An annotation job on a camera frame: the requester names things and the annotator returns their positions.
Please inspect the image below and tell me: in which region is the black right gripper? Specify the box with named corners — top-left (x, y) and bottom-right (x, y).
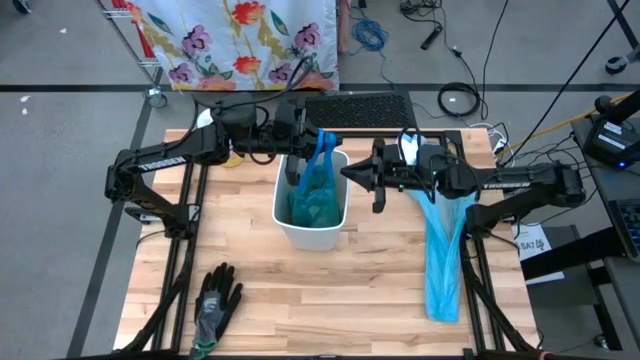
top-left (340, 137), bottom-right (439, 215)

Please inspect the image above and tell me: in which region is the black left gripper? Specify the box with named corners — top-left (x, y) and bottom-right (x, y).
top-left (259, 96), bottom-right (345, 188)

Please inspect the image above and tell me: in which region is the blue trash bag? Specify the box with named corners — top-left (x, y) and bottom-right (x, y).
top-left (407, 188), bottom-right (477, 325)

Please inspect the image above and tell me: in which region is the black perforated floor mat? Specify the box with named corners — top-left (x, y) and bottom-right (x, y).
top-left (303, 91), bottom-right (418, 129)

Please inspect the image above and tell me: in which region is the Lysol wipes canister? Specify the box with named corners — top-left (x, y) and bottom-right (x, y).
top-left (196, 107), bottom-right (245, 170)

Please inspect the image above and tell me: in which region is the white power strip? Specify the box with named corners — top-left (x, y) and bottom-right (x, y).
top-left (469, 121), bottom-right (510, 157)

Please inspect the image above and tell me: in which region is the black handheld device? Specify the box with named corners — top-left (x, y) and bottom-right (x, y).
top-left (419, 23), bottom-right (445, 52)

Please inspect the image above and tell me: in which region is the floral print cloth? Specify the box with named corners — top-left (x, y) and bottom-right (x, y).
top-left (124, 0), bottom-right (341, 93)

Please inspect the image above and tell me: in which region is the printed paper sheet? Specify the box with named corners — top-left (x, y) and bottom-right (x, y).
top-left (510, 223), bottom-right (567, 287)

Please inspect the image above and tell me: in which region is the black grey work glove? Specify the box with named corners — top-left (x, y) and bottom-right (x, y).
top-left (191, 261), bottom-right (245, 360)

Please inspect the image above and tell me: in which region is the thin black pole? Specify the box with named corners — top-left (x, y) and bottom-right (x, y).
top-left (502, 0), bottom-right (632, 167)

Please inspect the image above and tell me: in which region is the black box device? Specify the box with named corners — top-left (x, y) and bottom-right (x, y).
top-left (581, 112), bottom-right (640, 170)

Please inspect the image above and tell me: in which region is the black keyboard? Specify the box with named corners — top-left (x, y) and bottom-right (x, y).
top-left (606, 198), bottom-right (640, 262)

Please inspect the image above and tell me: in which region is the dark grey desk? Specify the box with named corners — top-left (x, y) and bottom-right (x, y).
top-left (520, 115), bottom-right (640, 360)

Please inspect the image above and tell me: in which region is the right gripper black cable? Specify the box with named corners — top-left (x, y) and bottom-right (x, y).
top-left (397, 125), bottom-right (437, 205)

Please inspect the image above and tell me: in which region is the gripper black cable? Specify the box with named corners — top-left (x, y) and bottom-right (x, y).
top-left (192, 53), bottom-right (317, 132)
top-left (397, 125), bottom-right (437, 205)

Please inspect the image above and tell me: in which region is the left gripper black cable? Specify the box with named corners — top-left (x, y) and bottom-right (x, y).
top-left (192, 53), bottom-right (317, 132)

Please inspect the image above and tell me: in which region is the black coiled cable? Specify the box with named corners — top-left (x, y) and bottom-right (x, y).
top-left (436, 81), bottom-right (485, 120)

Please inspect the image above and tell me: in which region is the blue coiled cable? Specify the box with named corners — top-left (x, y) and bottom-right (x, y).
top-left (349, 14), bottom-right (391, 54)

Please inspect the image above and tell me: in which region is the yellow cable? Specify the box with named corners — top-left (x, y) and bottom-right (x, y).
top-left (498, 91), bottom-right (639, 156)

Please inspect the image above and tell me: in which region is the metal wire rack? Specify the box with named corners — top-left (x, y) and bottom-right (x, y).
top-left (96, 0), bottom-right (169, 110)

